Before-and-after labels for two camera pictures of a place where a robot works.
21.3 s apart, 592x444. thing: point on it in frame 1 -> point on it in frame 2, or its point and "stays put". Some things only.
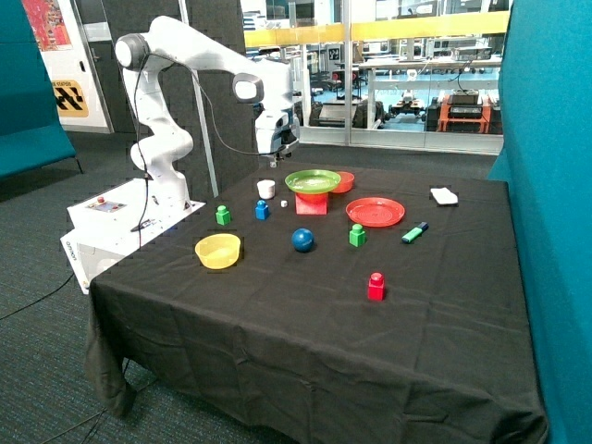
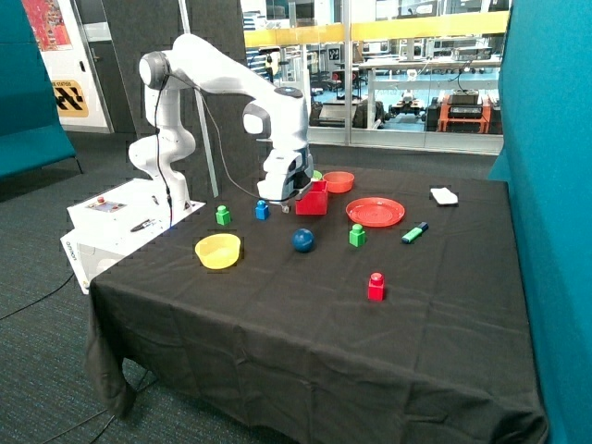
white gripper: x=277 y=129 -> x=288 y=172
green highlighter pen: x=416 y=232 stays put
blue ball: x=302 y=240 stays put
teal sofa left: x=31 y=137 stays put
